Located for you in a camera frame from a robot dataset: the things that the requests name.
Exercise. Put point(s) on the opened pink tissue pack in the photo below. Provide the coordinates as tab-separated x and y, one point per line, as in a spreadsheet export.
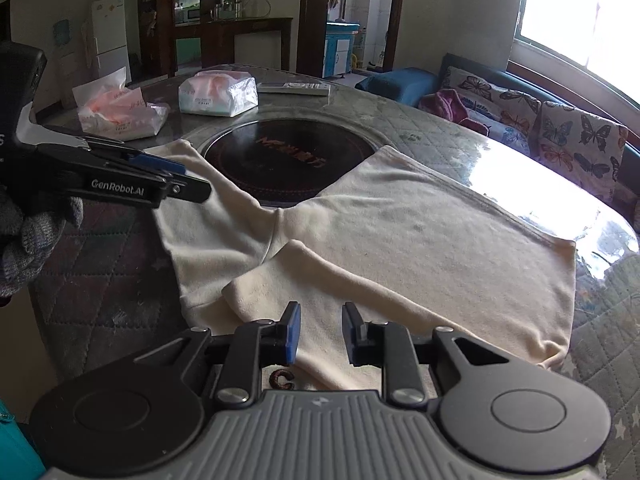
107	108

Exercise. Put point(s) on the dark wooden counter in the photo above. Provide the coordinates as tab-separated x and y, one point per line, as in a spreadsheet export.
217	39

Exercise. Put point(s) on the white refrigerator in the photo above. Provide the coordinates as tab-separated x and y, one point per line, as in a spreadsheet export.
109	37

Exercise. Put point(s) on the dark wooden shelf cabinet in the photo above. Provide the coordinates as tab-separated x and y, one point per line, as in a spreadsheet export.
160	47

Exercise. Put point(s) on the sealed tissue pack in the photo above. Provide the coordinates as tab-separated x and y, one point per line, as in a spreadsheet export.
220	93

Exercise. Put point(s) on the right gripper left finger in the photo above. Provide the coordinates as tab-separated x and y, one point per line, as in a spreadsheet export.
254	346

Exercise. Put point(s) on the black round induction cooktop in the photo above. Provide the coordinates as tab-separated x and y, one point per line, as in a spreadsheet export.
285	161

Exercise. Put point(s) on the magenta cloth on sofa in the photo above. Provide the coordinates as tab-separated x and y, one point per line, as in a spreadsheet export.
446	104

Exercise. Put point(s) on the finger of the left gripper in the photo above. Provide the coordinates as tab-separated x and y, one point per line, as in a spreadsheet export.
140	189
134	156

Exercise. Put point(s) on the square butterfly cushion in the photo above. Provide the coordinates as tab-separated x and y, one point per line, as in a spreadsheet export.
581	147

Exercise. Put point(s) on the grey gloved left hand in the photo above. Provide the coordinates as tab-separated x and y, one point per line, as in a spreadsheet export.
28	237

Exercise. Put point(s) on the window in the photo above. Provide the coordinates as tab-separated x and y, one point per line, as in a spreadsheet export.
598	36

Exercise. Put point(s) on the cream beige garment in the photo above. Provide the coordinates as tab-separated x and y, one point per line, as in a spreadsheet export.
402	242

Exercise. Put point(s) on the blue corner sofa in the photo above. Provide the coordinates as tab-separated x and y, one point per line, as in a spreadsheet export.
407	86

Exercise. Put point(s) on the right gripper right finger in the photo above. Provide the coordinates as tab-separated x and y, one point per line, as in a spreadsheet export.
391	348

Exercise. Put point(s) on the teal bag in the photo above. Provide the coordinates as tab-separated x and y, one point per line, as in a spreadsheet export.
18	459

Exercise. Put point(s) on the grey remote control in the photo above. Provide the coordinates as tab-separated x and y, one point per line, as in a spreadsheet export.
295	88

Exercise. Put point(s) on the long butterfly cushion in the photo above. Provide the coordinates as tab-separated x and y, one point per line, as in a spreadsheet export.
509	115

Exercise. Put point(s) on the blue white small cabinet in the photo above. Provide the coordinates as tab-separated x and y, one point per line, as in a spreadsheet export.
340	37

